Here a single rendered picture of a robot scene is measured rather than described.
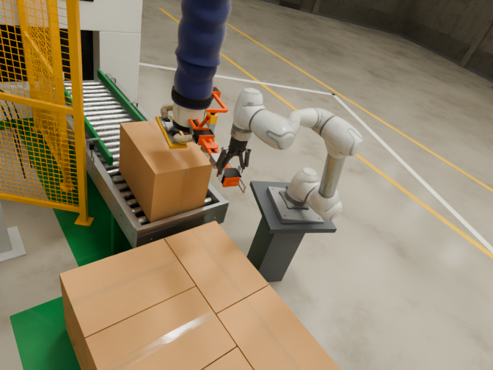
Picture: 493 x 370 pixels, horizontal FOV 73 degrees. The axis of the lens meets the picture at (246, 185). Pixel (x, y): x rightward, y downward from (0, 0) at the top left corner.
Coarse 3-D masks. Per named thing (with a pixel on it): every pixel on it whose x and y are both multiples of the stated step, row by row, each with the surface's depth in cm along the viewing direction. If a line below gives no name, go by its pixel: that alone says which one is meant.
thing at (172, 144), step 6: (156, 120) 200; (162, 120) 198; (168, 120) 195; (162, 126) 194; (162, 132) 191; (168, 132) 189; (174, 132) 186; (168, 138) 185; (168, 144) 182; (174, 144) 182; (180, 144) 184
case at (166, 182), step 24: (120, 144) 234; (144, 144) 213; (192, 144) 228; (120, 168) 245; (144, 168) 205; (168, 168) 199; (192, 168) 207; (144, 192) 213; (168, 192) 208; (192, 192) 221; (168, 216) 222
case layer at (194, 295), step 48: (192, 240) 213; (96, 288) 171; (144, 288) 178; (192, 288) 186; (240, 288) 194; (96, 336) 153; (144, 336) 158; (192, 336) 164; (240, 336) 170; (288, 336) 177
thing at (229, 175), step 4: (224, 168) 152; (228, 168) 153; (232, 168) 154; (224, 172) 150; (228, 172) 150; (232, 172) 151; (216, 176) 154; (224, 176) 147; (228, 176) 148; (232, 176) 148; (236, 176) 149; (224, 180) 146; (228, 180) 147; (232, 180) 148; (236, 180) 149; (224, 184) 148
